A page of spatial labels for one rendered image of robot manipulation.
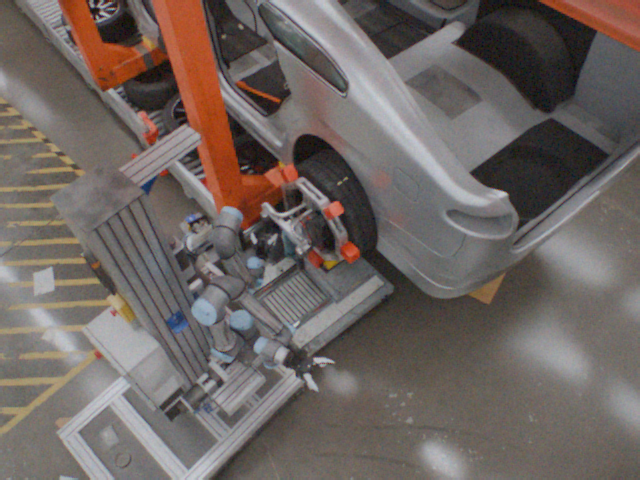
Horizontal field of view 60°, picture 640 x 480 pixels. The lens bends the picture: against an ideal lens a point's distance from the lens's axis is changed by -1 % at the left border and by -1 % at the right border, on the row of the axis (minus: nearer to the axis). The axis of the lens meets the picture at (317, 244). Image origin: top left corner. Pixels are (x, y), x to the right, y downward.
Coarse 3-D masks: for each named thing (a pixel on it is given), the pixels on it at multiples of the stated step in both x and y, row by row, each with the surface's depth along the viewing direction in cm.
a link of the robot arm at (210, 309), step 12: (216, 288) 240; (204, 300) 236; (216, 300) 238; (228, 300) 243; (192, 312) 240; (204, 312) 235; (216, 312) 238; (216, 324) 248; (216, 336) 258; (228, 336) 262; (216, 348) 268; (228, 348) 267; (228, 360) 271
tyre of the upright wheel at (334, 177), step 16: (320, 160) 321; (336, 160) 318; (304, 176) 324; (320, 176) 311; (336, 176) 311; (352, 176) 312; (336, 192) 307; (352, 192) 310; (352, 208) 309; (368, 208) 314; (352, 224) 310; (368, 224) 316; (352, 240) 320; (368, 240) 324
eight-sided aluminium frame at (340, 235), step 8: (288, 184) 328; (296, 184) 317; (304, 184) 319; (288, 192) 348; (304, 192) 315; (320, 192) 312; (288, 200) 347; (312, 200) 312; (320, 200) 309; (328, 200) 309; (288, 208) 352; (320, 208) 309; (296, 216) 360; (328, 224) 313; (336, 224) 315; (336, 232) 312; (344, 232) 314; (336, 240) 316; (344, 240) 319; (336, 248) 324; (320, 256) 352; (328, 256) 342; (336, 256) 330
